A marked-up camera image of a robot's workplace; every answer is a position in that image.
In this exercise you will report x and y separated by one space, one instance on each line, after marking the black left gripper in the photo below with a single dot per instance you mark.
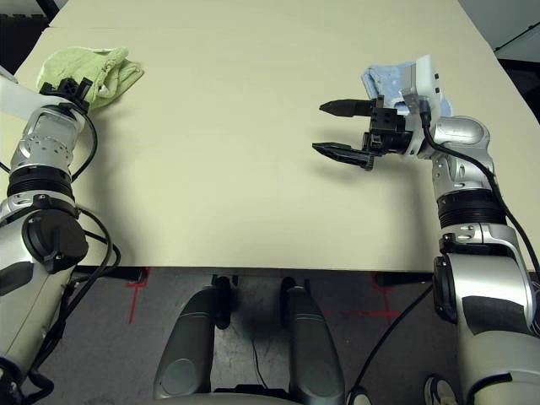
67 93

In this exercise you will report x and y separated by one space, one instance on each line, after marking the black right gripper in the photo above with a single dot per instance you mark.
388 131

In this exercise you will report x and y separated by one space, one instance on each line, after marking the green towel white trim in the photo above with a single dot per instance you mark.
90 71

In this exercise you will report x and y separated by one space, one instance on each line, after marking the folded blue towel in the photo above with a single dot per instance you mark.
388 82

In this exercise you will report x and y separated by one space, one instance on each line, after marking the black framed side table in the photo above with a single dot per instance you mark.
48 8

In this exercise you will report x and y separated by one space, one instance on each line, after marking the black table foot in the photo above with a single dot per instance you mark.
405 278
114 274

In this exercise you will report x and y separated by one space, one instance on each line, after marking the red floor tape mark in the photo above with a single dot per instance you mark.
135 299
384 310

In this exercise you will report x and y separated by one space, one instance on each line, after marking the black tripod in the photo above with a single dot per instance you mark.
516 38

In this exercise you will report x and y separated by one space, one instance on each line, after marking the grey white sneaker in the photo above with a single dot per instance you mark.
439 390
360 398

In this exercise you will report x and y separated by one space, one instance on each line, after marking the grey robot left leg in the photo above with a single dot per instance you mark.
190 350

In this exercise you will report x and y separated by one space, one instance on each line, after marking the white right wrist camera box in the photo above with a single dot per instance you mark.
426 80

